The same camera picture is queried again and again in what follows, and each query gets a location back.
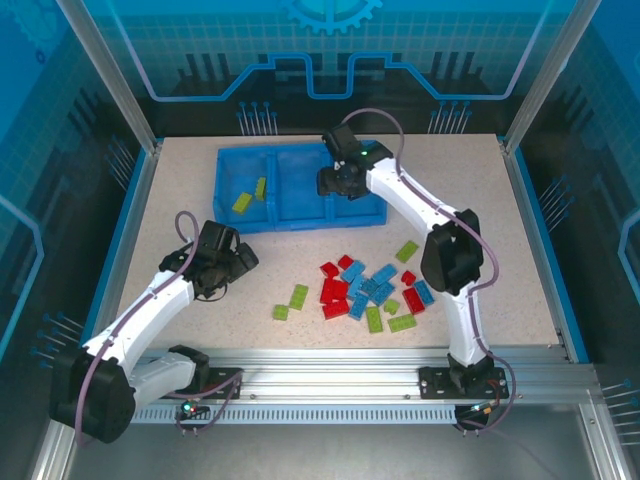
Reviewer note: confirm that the long red lego brick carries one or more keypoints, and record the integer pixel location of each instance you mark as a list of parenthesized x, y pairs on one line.
[(328, 291)]

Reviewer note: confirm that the aluminium side rail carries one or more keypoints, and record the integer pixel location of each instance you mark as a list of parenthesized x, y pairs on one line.
[(539, 250), (130, 225)]

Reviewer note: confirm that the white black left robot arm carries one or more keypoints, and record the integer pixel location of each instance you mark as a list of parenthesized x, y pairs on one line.
[(150, 310)]

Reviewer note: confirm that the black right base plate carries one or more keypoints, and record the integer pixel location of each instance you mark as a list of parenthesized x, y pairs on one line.
[(435, 382)]

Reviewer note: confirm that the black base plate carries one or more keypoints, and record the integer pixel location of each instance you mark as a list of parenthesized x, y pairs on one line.
[(225, 377), (435, 382)]

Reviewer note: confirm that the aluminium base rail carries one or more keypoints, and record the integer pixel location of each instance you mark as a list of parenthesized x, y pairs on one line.
[(325, 370)]

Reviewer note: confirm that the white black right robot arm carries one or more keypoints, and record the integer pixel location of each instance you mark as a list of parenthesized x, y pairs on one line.
[(400, 200)]

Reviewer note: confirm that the blue three-compartment bin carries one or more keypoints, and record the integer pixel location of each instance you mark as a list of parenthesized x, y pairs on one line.
[(300, 200)]

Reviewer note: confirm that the aluminium lower frame post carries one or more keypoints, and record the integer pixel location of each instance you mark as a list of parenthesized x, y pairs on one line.
[(50, 455), (600, 440)]

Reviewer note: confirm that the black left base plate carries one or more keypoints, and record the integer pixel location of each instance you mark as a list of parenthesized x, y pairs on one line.
[(225, 377)]

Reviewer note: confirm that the small led circuit board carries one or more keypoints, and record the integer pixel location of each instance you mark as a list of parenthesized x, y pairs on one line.
[(189, 409), (477, 409)]

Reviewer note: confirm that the aluminium frame post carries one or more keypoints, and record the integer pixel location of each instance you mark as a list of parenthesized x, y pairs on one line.
[(110, 80), (50, 455), (600, 440), (550, 75)]

